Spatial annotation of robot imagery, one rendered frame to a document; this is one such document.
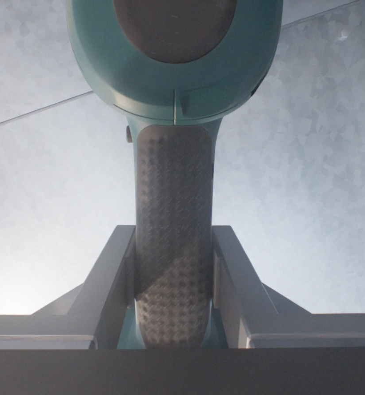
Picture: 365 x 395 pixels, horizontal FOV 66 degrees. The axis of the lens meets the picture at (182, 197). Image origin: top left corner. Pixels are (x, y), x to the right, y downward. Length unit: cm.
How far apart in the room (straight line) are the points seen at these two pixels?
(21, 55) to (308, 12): 26
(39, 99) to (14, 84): 3
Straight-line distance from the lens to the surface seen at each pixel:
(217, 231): 15
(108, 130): 29
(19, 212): 33
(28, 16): 32
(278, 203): 31
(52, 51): 31
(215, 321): 17
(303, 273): 36
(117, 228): 16
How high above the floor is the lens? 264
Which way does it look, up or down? 3 degrees up
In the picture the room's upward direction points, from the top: 108 degrees counter-clockwise
